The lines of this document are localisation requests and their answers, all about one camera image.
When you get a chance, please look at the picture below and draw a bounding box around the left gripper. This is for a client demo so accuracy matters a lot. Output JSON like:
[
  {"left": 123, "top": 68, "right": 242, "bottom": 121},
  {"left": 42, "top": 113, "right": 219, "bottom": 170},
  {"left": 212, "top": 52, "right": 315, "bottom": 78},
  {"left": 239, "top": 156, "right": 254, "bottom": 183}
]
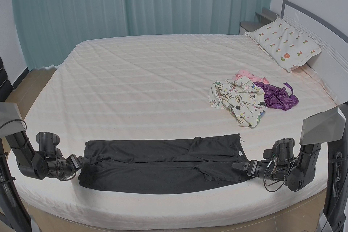
[{"left": 60, "top": 154, "right": 83, "bottom": 179}]

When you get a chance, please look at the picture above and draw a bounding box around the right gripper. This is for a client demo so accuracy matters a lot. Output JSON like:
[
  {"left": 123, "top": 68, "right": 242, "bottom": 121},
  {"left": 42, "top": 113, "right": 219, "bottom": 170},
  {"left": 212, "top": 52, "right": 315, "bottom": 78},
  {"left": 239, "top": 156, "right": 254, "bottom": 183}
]
[{"left": 246, "top": 159, "right": 269, "bottom": 178}]

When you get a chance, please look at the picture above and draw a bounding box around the black T-shirt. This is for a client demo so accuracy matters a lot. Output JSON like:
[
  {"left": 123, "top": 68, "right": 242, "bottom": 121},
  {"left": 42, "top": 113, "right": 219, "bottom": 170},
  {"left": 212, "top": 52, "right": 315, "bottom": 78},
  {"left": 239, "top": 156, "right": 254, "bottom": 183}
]
[{"left": 78, "top": 133, "right": 252, "bottom": 194}]

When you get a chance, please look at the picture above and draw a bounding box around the bed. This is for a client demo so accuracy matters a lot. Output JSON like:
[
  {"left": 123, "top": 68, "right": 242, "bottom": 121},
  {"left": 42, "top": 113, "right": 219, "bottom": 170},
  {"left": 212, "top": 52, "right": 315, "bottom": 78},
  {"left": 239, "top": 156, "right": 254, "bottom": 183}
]
[{"left": 7, "top": 0, "right": 348, "bottom": 229}]

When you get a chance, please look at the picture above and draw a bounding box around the white printed garment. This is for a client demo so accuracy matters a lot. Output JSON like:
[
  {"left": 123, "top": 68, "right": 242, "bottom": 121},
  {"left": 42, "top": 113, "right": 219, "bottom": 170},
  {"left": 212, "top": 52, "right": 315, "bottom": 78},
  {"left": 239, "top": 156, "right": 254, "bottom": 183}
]
[{"left": 209, "top": 76, "right": 266, "bottom": 128}]

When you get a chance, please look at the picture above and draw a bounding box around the purple garment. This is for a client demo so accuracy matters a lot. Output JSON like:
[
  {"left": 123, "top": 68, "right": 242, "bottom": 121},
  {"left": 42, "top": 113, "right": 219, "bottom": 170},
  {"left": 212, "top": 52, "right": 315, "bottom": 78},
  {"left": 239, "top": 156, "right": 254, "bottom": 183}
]
[{"left": 254, "top": 81, "right": 299, "bottom": 112}]

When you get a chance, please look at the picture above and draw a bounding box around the pink garment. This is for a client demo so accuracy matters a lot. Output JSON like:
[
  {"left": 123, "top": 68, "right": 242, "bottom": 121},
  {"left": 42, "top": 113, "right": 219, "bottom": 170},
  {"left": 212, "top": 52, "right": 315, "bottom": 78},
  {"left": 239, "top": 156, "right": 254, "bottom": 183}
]
[{"left": 234, "top": 69, "right": 270, "bottom": 84}]

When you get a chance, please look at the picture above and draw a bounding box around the black chest of drawers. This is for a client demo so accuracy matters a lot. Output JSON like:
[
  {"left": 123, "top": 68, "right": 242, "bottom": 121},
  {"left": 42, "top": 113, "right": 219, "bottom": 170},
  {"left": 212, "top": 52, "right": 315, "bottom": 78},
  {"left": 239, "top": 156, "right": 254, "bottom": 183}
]
[{"left": 0, "top": 57, "right": 13, "bottom": 102}]

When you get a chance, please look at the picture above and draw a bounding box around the white printed pillow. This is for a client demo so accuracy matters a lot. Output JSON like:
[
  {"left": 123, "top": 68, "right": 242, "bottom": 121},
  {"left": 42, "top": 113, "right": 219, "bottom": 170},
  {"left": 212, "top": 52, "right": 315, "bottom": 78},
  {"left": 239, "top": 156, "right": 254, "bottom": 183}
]
[{"left": 244, "top": 15, "right": 324, "bottom": 73}]

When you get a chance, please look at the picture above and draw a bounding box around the grey bedside table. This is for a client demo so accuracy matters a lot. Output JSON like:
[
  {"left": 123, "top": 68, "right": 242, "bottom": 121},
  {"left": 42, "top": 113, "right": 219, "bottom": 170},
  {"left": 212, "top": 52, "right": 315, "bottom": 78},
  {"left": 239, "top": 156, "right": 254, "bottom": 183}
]
[{"left": 240, "top": 7, "right": 280, "bottom": 35}]

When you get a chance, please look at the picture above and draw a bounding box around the black cable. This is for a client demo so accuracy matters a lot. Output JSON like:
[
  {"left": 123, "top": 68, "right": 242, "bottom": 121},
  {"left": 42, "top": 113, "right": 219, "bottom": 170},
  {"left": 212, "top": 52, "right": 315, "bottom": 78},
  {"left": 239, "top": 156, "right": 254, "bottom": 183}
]
[
  {"left": 0, "top": 120, "right": 28, "bottom": 132},
  {"left": 262, "top": 177, "right": 287, "bottom": 193}
]

